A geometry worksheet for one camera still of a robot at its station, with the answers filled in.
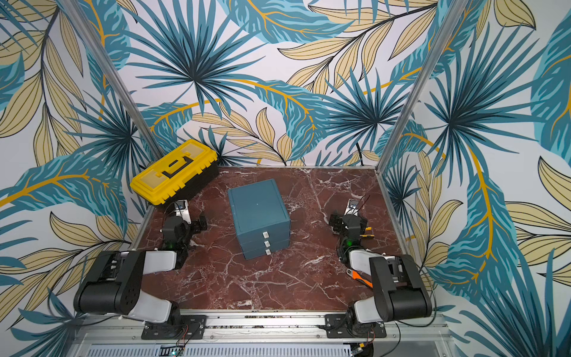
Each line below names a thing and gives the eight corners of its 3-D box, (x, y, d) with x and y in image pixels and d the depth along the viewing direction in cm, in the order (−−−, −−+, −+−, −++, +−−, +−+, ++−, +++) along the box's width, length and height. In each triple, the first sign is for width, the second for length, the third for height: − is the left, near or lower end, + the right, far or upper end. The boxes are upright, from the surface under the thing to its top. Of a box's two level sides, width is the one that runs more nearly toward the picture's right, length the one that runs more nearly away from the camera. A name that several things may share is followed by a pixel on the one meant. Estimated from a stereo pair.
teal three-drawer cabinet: (247, 266, 89) (237, 240, 70) (237, 220, 102) (227, 188, 83) (291, 253, 92) (293, 225, 74) (276, 210, 105) (274, 177, 87)
